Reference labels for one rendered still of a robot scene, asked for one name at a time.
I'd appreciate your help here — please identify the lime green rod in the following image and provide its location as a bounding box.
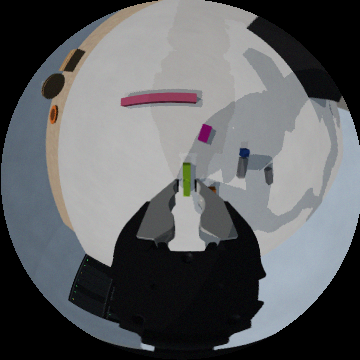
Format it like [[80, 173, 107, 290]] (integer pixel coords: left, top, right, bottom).
[[183, 163, 191, 197]]

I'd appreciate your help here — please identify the small magenta block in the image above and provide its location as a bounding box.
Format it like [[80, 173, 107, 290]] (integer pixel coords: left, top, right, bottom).
[[198, 124, 212, 143]]

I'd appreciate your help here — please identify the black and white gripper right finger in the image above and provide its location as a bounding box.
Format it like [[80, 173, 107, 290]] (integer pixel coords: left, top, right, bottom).
[[194, 179, 266, 280]]

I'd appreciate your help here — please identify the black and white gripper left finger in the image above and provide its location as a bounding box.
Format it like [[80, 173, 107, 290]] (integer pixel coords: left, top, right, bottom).
[[107, 179, 179, 280]]

